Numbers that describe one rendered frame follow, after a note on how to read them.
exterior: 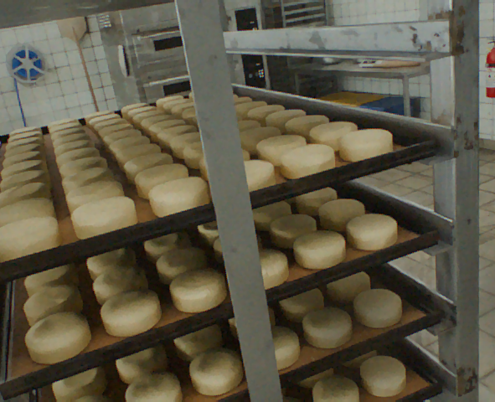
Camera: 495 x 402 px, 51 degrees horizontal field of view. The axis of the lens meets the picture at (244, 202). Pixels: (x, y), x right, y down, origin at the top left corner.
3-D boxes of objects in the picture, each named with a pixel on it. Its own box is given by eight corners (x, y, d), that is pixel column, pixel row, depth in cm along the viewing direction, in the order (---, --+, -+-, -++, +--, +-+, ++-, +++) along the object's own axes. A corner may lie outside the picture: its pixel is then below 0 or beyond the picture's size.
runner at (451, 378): (229, 223, 112) (226, 210, 111) (240, 219, 113) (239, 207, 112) (437, 407, 55) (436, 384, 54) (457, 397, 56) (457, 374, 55)
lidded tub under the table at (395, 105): (358, 129, 564) (357, 105, 555) (390, 119, 584) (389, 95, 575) (384, 133, 532) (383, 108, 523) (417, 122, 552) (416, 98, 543)
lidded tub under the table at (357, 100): (333, 124, 603) (331, 101, 594) (364, 115, 622) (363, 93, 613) (355, 128, 571) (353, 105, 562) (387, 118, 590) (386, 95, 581)
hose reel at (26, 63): (68, 141, 593) (39, 40, 555) (70, 142, 578) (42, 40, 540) (30, 150, 576) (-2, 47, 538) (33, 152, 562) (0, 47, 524)
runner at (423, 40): (198, 51, 100) (195, 35, 99) (211, 48, 101) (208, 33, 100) (425, 62, 43) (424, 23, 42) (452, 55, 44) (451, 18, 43)
